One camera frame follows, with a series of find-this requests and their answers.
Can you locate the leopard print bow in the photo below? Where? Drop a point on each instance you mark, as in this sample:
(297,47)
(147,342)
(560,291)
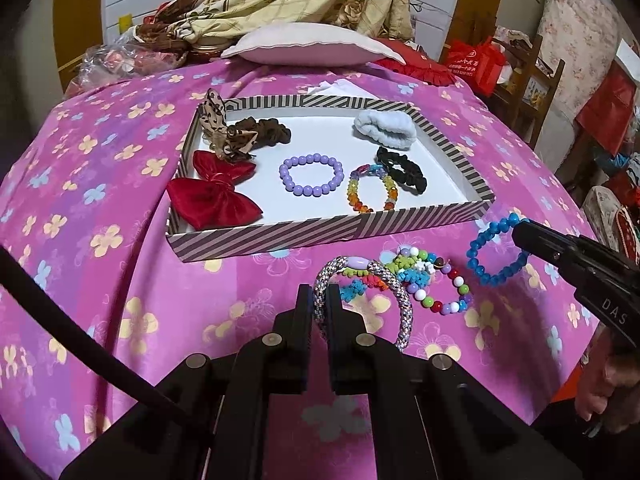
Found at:
(215,115)

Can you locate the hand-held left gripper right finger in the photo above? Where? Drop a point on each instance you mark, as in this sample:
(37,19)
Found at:
(334,310)

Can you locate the pink floral bedsheet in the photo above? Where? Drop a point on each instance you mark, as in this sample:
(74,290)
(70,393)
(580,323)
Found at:
(100,210)

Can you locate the pink pillow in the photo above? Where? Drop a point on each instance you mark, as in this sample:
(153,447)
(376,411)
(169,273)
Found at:
(310,45)

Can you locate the floral mattress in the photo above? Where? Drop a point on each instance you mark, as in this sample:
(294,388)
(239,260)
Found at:
(580,35)

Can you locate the clear plastic bag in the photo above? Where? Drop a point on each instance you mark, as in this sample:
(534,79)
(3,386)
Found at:
(110,60)

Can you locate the red plastic bag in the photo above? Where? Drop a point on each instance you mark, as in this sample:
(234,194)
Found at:
(475,65)

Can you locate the black scrunchie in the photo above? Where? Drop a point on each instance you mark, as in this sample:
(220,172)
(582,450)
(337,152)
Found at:
(410,180)

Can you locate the person's right hand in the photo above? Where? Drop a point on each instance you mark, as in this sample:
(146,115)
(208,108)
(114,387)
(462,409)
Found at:
(600,390)

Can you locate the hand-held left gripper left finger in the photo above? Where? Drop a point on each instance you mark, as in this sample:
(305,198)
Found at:
(302,310)

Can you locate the brown scrunchie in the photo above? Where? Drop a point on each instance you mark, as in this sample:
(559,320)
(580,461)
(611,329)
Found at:
(270,132)

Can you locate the red satin bow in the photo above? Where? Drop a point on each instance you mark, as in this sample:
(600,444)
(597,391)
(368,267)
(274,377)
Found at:
(205,200)

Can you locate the red frilled cushion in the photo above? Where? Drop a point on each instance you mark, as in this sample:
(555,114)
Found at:
(425,67)

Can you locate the wooden chair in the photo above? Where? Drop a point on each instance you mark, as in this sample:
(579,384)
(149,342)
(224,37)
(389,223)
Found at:
(525,105)

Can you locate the striped cardboard box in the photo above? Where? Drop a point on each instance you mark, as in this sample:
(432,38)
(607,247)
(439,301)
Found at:
(325,232)

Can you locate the light blue scrunchie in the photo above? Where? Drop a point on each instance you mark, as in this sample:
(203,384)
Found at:
(385,127)

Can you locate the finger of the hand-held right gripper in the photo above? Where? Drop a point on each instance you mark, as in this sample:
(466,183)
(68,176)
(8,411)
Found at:
(590,270)

